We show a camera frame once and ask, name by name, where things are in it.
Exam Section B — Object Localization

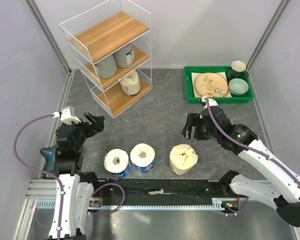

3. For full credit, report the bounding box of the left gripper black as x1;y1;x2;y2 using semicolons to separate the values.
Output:
66;112;104;151

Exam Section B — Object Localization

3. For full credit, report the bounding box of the cream roll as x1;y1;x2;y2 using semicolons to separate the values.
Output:
169;144;199;175
119;70;141;96

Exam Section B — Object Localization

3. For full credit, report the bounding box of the grey paper towel roll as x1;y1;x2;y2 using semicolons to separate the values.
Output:
113;43;135;68

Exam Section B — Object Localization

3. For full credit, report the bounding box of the white wire wooden shelf rack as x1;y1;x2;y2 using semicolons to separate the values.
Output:
59;0;153;118

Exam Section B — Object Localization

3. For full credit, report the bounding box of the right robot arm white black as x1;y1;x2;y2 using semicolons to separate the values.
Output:
181;105;300;227

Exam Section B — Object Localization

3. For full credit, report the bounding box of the decorated ceramic plate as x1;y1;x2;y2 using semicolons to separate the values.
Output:
194;72;229;98

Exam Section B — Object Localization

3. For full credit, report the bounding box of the blue wrapped roll left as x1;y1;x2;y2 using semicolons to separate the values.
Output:
103;148;131;179

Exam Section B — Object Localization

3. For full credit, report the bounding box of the blue wrapped roll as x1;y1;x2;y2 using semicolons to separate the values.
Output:
129;143;156;173
103;148;131;179

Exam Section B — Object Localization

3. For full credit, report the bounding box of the green plastic tray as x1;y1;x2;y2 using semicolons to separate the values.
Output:
183;65;254;104

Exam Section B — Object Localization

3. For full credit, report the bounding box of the light green ceramic bowl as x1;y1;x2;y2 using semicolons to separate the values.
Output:
228;78;249;96

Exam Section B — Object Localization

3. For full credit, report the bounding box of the blue star shaped dish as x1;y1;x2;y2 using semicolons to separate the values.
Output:
40;144;59;173

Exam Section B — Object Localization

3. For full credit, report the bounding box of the blue wrapped roll right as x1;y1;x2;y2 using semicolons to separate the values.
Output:
129;143;156;173

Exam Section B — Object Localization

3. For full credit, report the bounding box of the dark green ceramic cup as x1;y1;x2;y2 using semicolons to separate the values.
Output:
226;60;249;81

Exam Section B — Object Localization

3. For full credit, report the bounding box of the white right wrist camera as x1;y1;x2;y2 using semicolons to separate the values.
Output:
200;96;218;110

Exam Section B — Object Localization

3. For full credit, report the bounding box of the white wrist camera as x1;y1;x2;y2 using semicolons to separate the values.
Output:
200;96;218;110
52;106;82;125

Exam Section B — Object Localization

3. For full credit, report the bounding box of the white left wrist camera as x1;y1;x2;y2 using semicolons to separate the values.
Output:
52;106;82;125

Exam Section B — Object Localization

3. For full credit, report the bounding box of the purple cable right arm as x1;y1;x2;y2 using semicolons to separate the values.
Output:
204;98;300;226

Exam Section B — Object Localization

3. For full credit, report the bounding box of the blue grey cable duct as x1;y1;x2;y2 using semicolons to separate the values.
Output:
35;199;234;211

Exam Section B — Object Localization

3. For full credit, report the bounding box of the aluminium frame rail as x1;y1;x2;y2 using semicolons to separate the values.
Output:
24;178;298;200

